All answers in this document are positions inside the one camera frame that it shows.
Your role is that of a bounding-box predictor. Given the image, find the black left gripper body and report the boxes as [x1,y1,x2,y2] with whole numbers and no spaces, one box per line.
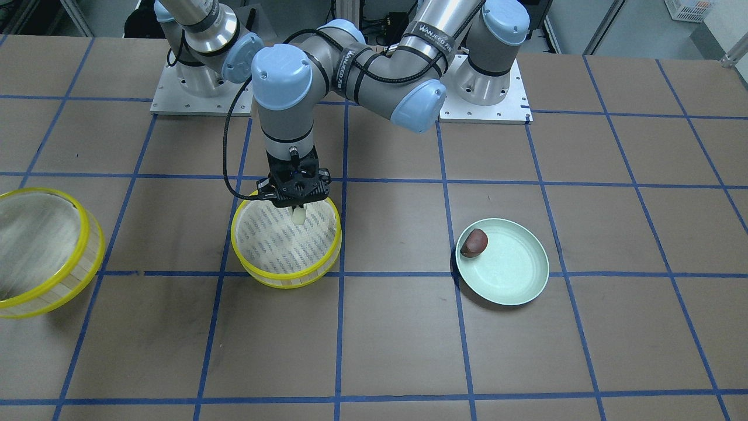
[257,147,331,208]

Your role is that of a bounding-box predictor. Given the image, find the white steamed bun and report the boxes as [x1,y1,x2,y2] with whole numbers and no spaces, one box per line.
[291,206,306,226]

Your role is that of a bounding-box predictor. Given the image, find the yellow bamboo steamer basket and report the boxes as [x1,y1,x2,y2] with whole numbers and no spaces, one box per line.
[231,199,342,289]

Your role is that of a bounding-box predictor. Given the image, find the brown bun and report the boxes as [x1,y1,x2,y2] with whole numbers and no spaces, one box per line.
[459,229,489,258]

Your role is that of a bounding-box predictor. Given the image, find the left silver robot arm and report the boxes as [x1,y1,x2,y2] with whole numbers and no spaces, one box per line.
[249,1,531,208]

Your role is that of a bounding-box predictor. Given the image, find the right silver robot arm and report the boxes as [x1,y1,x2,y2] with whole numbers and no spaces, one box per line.
[153,1,265,98]

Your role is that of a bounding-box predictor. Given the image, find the mint green plate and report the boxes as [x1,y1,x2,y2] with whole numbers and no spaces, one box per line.
[455,218,550,306]

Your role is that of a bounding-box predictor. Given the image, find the black braided camera cable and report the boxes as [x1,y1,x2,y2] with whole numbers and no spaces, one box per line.
[222,29,445,202]

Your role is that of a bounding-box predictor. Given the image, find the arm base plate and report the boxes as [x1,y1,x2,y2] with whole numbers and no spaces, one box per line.
[439,54,534,125]
[150,63,241,116]

